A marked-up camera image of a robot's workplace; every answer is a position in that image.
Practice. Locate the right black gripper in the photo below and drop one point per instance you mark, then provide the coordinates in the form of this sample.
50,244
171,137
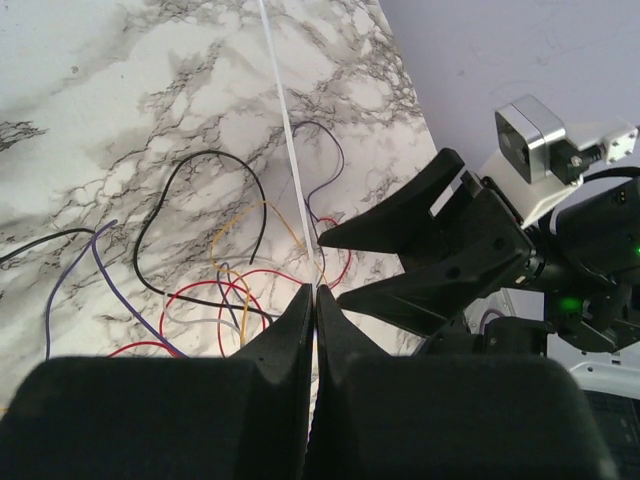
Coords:
472,247

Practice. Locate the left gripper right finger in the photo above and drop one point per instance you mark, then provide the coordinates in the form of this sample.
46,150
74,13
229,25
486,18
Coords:
379,416

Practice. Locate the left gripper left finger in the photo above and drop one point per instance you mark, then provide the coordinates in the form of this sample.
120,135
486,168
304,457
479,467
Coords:
241,417

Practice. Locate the translucent white zip tie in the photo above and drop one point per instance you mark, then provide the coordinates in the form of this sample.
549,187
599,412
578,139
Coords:
313,274

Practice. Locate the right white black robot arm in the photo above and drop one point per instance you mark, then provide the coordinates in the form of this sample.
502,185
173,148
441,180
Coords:
585,290

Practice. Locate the marble pattern table mat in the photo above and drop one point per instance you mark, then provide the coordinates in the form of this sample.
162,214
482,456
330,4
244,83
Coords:
146,191

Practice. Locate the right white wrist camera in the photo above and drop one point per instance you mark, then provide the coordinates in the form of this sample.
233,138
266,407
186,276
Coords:
541,160

